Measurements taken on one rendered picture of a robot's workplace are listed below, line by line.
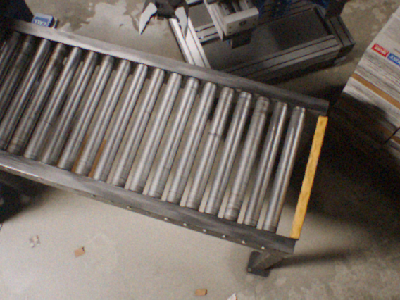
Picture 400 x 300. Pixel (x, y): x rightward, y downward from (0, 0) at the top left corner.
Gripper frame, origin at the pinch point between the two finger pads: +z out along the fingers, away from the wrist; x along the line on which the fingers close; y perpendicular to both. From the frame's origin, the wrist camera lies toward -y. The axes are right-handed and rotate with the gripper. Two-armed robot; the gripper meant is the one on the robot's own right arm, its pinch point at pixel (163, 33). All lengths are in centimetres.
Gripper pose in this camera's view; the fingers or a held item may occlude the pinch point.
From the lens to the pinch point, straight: 119.7
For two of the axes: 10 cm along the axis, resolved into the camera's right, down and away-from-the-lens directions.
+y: -1.1, 3.0, 9.5
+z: -0.9, 9.5, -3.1
